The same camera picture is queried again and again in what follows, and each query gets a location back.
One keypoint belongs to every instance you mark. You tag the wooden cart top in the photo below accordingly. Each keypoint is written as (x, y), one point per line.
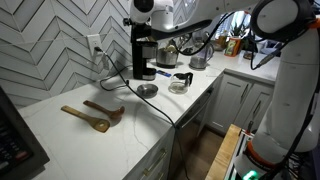
(223, 153)

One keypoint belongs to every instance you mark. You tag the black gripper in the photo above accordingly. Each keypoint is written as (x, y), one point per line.
(140, 26)

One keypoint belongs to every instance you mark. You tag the dark wooden spoon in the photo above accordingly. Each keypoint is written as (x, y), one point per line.
(115, 113)

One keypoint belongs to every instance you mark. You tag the aluminium cart frame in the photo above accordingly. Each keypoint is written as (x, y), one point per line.
(240, 140)

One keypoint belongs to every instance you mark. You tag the orange canister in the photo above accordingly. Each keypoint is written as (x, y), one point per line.
(232, 46)

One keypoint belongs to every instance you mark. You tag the black coffee maker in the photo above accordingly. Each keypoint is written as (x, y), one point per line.
(140, 63)

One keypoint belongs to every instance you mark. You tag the grey base cabinet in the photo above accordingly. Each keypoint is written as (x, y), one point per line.
(230, 100)

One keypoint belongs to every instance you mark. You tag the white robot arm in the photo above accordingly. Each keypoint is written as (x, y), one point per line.
(293, 83)

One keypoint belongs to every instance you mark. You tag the light wooden slotted spatula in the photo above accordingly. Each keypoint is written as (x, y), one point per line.
(98, 124)

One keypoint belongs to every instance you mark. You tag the steel utensil holder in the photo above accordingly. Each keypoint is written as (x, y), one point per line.
(166, 58)

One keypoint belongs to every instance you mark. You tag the glass coffee carafe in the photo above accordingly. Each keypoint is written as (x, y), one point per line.
(180, 85)

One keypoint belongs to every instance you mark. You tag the white wall outlet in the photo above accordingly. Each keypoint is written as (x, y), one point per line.
(91, 40)

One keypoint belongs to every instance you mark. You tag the blue snack packet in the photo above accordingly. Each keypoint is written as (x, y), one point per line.
(164, 73)

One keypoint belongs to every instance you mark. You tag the green potted plant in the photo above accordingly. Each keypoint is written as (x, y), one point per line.
(238, 30)

